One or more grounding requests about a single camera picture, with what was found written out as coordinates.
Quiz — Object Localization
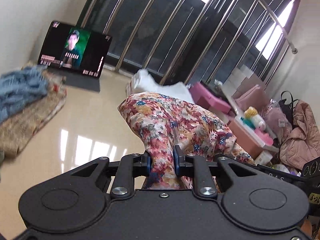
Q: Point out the pink plastic tray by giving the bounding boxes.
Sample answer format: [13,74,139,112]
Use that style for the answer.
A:
[254,128,274,146]

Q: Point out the tablet showing video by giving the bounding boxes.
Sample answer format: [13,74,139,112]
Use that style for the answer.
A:
[37,21,112,93]

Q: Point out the stacked white boxes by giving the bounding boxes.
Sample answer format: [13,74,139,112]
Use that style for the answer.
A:
[222,64,260,99]

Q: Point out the white flat board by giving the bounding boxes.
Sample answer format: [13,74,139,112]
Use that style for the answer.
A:
[224,94,279,153]

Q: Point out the magenta pink box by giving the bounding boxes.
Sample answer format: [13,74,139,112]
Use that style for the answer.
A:
[189,82,231,114]

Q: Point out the blue knitted garment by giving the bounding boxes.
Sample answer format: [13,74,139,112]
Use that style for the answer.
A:
[1,66,48,122]

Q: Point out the pink bag in plastic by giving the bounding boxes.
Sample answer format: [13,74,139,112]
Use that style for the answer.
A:
[261,99,292,143]

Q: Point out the white small carton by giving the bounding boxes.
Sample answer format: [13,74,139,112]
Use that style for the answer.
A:
[255,151,273,166]

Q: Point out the large salmon pink box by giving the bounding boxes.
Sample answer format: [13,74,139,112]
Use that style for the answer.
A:
[228,117,265,159]

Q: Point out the beige crochet garment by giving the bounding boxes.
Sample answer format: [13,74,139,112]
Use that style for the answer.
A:
[1,67,67,160]

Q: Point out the folded white cloth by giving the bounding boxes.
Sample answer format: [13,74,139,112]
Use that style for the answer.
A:
[131,69,195,103]

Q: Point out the pink upright cushion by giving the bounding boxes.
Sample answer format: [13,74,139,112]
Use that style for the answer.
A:
[235,85,271,112]

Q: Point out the floral patterned dress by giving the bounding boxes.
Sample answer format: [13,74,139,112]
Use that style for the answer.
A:
[118,92,255,190]

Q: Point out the pink padded jacket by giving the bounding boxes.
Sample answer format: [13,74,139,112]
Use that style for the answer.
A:
[279,100,319,170]

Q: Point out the yellow white plush toy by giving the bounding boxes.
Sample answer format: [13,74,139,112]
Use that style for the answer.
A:
[244,106,266,131]

